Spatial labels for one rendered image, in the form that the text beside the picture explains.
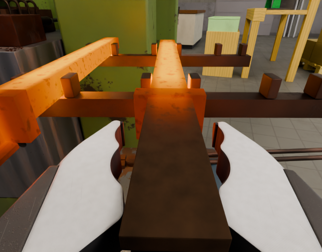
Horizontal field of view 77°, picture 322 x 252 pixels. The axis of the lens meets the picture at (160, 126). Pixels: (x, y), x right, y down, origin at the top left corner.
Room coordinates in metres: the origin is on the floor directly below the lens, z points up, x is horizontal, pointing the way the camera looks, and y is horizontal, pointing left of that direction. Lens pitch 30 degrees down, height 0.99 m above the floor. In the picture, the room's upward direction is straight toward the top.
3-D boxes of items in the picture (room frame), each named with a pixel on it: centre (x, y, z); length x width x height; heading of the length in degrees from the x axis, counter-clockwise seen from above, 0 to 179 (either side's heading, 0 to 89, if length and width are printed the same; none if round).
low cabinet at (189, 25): (7.50, -0.03, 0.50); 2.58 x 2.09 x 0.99; 73
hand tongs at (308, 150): (0.40, -0.13, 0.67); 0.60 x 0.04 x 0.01; 94
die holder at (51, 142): (0.72, 0.49, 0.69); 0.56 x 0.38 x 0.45; 178
